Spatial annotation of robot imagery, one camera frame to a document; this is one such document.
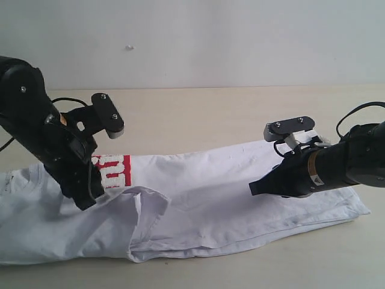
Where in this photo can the white t-shirt red lettering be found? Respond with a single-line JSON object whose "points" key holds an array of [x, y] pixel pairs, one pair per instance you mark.
{"points": [[174, 206]]}

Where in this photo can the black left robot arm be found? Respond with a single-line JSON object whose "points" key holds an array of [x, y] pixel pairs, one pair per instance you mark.
{"points": [[22, 91]]}

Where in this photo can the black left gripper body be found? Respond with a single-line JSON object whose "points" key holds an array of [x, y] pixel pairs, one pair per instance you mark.
{"points": [[58, 144]]}

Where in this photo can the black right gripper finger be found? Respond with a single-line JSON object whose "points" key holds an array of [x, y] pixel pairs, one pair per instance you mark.
{"points": [[271, 183]]}

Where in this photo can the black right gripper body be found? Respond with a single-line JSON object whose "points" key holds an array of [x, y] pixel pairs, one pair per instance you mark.
{"points": [[315, 171]]}

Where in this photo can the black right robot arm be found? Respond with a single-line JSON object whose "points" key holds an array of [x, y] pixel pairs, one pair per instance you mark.
{"points": [[358, 158]]}

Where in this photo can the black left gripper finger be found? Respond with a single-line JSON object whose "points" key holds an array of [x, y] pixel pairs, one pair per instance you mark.
{"points": [[83, 185]]}

